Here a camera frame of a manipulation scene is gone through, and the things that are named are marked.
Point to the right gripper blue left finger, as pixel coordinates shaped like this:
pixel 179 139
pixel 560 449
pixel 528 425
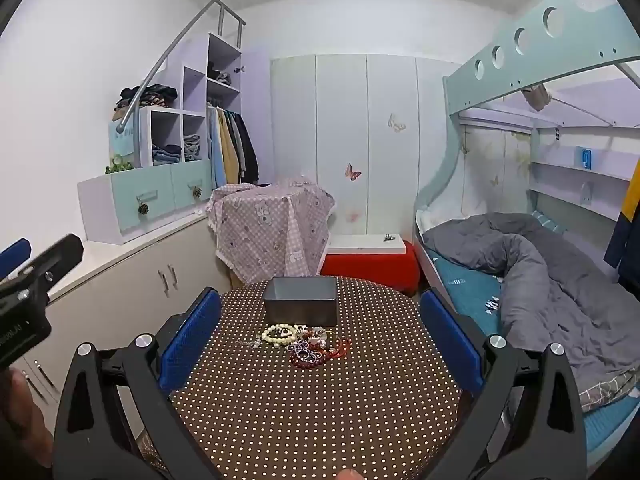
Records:
pixel 183 338

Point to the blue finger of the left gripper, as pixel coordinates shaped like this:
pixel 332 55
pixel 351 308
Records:
pixel 14 256

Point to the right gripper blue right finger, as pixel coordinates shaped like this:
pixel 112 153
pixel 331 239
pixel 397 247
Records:
pixel 454 346

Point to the purple bead jewelry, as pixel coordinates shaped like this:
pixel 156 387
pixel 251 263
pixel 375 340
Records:
pixel 302 355

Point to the person's left hand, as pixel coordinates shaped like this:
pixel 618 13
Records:
pixel 25 417

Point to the blue mattress sheet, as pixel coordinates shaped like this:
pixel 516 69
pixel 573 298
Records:
pixel 471 292

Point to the brown polka dot tablecloth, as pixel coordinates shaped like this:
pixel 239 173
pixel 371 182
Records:
pixel 383 409

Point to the grey duvet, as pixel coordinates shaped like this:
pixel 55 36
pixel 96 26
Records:
pixel 551 292

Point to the teal drawer unit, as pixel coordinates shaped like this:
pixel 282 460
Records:
pixel 117 208

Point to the dark grey metal box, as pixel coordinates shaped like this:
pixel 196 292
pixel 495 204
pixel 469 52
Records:
pixel 301 300

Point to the red storage box white lid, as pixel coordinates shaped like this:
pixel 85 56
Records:
pixel 384 259

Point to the pink checked cover cloth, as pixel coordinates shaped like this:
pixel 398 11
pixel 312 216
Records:
pixel 281 229

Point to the navy yellow jacket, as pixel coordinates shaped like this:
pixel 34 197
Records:
pixel 623 252

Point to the hanging clothes row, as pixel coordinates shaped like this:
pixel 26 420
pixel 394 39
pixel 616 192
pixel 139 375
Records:
pixel 230 151

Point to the white cube shelf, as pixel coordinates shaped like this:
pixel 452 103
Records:
pixel 203 70

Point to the white wardrobe with butterflies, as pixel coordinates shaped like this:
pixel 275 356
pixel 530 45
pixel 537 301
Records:
pixel 370 129

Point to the beige cabinet with handles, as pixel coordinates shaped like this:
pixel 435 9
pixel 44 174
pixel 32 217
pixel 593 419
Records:
pixel 118 293

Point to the teal bunk bed frame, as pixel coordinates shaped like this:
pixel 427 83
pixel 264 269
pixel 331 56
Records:
pixel 545 116

